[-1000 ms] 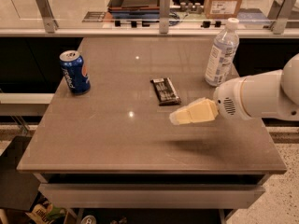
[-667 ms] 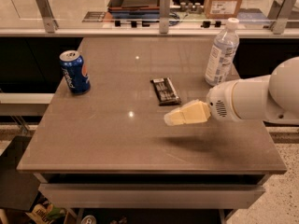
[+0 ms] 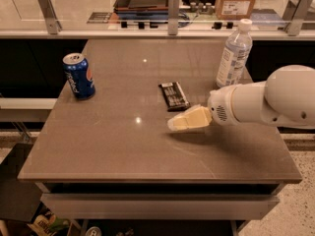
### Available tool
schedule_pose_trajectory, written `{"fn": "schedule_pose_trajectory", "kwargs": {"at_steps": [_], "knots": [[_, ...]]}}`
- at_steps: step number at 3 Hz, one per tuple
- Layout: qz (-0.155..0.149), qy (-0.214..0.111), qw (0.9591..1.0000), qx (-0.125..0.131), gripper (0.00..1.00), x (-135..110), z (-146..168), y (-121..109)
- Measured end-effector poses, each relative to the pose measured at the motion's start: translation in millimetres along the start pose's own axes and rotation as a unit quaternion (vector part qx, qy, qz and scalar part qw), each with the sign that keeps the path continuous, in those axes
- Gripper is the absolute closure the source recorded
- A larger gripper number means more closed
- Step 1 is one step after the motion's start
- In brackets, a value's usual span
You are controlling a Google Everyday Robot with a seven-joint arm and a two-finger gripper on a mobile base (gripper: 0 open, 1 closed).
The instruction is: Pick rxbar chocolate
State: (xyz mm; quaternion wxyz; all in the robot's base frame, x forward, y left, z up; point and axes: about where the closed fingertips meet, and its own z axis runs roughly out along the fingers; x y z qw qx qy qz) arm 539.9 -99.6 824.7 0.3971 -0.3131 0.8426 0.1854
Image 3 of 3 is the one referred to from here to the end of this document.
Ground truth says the right metal rail bracket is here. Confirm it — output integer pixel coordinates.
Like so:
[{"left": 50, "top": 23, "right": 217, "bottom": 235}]
[{"left": 285, "top": 0, "right": 313, "bottom": 36}]

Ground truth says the grey table drawer front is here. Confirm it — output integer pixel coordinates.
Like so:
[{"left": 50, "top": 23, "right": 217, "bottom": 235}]
[{"left": 41, "top": 194, "right": 279, "bottom": 220}]

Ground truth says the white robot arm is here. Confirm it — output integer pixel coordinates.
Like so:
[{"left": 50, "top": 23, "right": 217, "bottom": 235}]
[{"left": 167, "top": 65, "right": 315, "bottom": 131}]

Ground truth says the black rxbar chocolate bar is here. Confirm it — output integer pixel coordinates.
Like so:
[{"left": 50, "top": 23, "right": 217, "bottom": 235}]
[{"left": 159, "top": 82, "right": 190, "bottom": 111}]

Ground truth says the left metal rail bracket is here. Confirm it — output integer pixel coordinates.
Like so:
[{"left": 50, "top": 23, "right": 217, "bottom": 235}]
[{"left": 37, "top": 0, "right": 62, "bottom": 34}]

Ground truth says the middle metal rail bracket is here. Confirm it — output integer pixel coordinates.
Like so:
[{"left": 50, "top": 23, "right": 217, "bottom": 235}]
[{"left": 167, "top": 0, "right": 179, "bottom": 35}]

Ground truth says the can under table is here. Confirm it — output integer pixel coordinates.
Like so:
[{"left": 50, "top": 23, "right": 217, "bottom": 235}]
[{"left": 85, "top": 226, "right": 101, "bottom": 236}]

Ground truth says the clear plastic water bottle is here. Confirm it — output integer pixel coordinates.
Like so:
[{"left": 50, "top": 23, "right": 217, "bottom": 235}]
[{"left": 216, "top": 19, "right": 252, "bottom": 88}]

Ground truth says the cardboard box with label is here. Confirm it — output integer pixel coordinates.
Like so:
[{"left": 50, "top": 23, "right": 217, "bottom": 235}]
[{"left": 215, "top": 0, "right": 256, "bottom": 20}]

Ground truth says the snack bag under table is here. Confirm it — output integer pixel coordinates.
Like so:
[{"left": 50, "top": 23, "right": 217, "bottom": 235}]
[{"left": 28, "top": 212, "right": 70, "bottom": 236}]

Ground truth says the metal rail bracket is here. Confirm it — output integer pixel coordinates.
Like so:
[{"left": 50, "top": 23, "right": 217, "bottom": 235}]
[
  {"left": 285, "top": 0, "right": 313, "bottom": 36},
  {"left": 37, "top": 0, "right": 62, "bottom": 34},
  {"left": 167, "top": 0, "right": 179, "bottom": 35}
]

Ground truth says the blue pepsi can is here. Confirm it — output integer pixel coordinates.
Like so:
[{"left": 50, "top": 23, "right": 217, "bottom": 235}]
[{"left": 63, "top": 53, "right": 95, "bottom": 99}]

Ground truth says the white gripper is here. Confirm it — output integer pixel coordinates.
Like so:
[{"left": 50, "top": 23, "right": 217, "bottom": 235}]
[{"left": 167, "top": 86, "right": 238, "bottom": 131}]

